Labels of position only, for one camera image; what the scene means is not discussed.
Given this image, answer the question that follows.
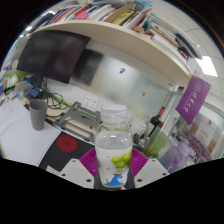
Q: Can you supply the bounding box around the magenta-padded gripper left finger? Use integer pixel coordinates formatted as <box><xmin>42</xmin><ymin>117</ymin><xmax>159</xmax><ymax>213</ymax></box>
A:
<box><xmin>57</xmin><ymin>148</ymin><xmax>99</xmax><ymax>190</ymax></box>

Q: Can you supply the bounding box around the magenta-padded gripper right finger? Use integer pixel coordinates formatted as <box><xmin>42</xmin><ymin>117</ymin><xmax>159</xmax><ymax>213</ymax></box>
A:
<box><xmin>130</xmin><ymin>148</ymin><xmax>170</xmax><ymax>190</ymax></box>

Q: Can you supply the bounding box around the white wall socket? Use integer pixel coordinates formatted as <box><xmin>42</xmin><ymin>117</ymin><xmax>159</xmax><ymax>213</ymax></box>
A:
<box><xmin>83</xmin><ymin>95</ymin><xmax>96</xmax><ymax>110</ymax></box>

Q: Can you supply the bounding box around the white ceramic jar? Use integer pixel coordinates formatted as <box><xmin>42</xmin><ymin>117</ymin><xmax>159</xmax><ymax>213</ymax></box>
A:
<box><xmin>131</xmin><ymin>118</ymin><xmax>148</xmax><ymax>138</ymax></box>

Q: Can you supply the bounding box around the clear plastic box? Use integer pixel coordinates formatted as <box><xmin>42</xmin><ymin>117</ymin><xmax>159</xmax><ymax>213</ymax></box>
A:
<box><xmin>14</xmin><ymin>81</ymin><xmax>33</xmax><ymax>96</ymax></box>

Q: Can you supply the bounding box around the clear plastic water bottle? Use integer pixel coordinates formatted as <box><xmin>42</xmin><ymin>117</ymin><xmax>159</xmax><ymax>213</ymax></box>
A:
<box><xmin>94</xmin><ymin>103</ymin><xmax>134</xmax><ymax>190</ymax></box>

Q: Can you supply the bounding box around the black computer monitor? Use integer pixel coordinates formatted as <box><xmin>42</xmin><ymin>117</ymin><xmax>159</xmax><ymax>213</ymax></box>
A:
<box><xmin>16</xmin><ymin>29</ymin><xmax>92</xmax><ymax>85</ymax></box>

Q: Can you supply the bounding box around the blue electronics board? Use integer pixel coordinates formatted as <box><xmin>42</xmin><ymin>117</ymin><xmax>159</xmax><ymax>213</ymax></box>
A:
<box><xmin>28</xmin><ymin>86</ymin><xmax>44</xmax><ymax>99</ymax></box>

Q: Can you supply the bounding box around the black cable bundle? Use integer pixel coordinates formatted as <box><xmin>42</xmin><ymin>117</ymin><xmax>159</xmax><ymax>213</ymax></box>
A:
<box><xmin>41</xmin><ymin>78</ymin><xmax>73</xmax><ymax>118</ymax></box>

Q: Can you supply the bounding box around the flat round red coaster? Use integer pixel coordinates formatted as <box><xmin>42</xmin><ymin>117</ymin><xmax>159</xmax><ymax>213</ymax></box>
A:
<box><xmin>55</xmin><ymin>134</ymin><xmax>79</xmax><ymax>153</ymax></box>

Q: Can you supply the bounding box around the written white paper sheet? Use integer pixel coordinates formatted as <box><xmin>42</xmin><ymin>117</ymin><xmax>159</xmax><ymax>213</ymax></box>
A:
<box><xmin>0</xmin><ymin>98</ymin><xmax>30</xmax><ymax>134</ymax></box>

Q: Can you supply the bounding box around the group photo poster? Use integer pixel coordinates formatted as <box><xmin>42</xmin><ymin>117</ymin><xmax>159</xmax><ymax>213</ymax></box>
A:
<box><xmin>179</xmin><ymin>113</ymin><xmax>223</xmax><ymax>164</ymax></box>

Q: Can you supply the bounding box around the blank white paper sheet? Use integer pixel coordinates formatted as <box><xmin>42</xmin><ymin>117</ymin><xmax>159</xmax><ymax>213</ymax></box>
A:
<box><xmin>0</xmin><ymin>111</ymin><xmax>63</xmax><ymax>168</ymax></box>

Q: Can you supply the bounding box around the white tissue pack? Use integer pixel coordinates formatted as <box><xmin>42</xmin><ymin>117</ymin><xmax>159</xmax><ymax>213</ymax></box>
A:
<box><xmin>3</xmin><ymin>73</ymin><xmax>19</xmax><ymax>88</ymax></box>

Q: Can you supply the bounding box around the tall green-tinted glass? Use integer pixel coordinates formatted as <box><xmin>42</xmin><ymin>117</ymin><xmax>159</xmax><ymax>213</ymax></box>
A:
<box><xmin>146</xmin><ymin>128</ymin><xmax>169</xmax><ymax>158</ymax></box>

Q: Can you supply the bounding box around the grey metal laptop stand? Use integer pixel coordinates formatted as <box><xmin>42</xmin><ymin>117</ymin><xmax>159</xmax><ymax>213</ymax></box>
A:
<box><xmin>53</xmin><ymin>101</ymin><xmax>102</xmax><ymax>141</ymax></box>

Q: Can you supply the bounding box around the purple hanging banner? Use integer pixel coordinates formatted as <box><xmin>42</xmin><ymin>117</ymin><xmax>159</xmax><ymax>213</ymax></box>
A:
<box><xmin>175</xmin><ymin>75</ymin><xmax>212</xmax><ymax>125</ymax></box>

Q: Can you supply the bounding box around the grey cup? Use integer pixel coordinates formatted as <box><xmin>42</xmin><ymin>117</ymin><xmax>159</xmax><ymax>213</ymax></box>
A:
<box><xmin>28</xmin><ymin>98</ymin><xmax>48</xmax><ymax>131</ymax></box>

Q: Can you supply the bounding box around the frosted glass partition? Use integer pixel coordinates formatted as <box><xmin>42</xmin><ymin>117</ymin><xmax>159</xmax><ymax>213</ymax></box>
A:
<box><xmin>71</xmin><ymin>49</ymin><xmax>171</xmax><ymax>118</ymax></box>

